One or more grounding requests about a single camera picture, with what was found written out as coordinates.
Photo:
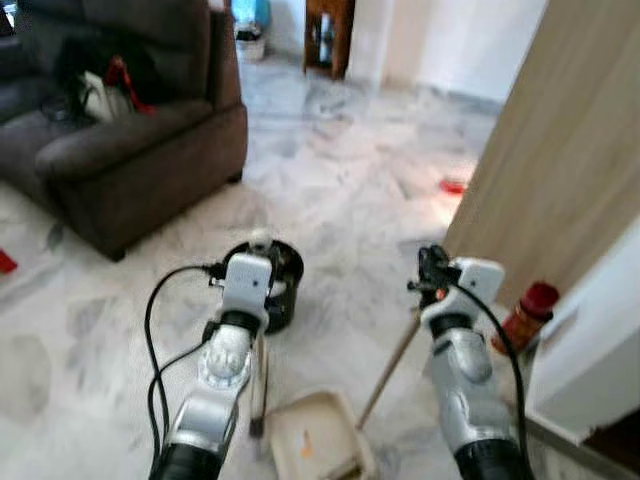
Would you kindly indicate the small red floor item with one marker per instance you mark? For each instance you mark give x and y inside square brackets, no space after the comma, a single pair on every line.
[455,186]

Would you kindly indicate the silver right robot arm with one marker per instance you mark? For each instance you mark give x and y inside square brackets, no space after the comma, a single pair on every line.
[465,390]

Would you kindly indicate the white bag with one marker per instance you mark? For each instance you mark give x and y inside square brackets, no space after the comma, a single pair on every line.
[100,98]

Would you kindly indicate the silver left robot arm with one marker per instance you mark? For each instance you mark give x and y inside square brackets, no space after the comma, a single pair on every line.
[215,390]

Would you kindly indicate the thin wooden broom stick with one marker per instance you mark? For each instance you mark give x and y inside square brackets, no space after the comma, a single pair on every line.
[259,415]

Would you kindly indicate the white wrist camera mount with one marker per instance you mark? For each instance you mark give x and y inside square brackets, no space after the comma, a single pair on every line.
[480,280]
[247,285]

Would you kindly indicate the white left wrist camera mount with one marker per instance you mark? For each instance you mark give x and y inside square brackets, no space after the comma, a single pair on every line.
[247,285]

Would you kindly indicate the long light wooden stick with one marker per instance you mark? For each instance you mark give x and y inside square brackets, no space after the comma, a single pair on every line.
[388,368]

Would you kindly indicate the beige plastic dustpan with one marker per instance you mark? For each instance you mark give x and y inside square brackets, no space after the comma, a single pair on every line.
[335,425]

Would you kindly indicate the red bottle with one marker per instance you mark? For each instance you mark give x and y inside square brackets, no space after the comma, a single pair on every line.
[525,320]

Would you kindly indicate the black round bin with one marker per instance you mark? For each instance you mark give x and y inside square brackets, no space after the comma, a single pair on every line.
[290,312]

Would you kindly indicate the flat red scrap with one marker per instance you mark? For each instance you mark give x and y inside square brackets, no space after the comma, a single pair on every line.
[6,262]

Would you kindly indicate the light wooden door panel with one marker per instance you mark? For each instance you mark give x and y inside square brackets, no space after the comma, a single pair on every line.
[560,150]

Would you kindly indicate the dark brown sofa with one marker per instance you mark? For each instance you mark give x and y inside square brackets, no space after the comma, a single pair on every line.
[130,160]

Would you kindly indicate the blue and white basket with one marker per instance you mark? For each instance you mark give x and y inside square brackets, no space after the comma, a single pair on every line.
[250,42]

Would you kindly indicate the small orange scrap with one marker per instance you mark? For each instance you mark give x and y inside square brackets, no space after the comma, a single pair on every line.
[306,443]

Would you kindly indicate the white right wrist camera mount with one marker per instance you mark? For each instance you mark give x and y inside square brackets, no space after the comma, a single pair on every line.
[480,280]

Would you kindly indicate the black cloth bag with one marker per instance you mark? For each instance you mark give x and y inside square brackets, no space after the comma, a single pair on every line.
[80,55]

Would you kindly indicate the white cabinet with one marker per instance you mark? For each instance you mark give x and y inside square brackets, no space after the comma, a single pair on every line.
[595,350]

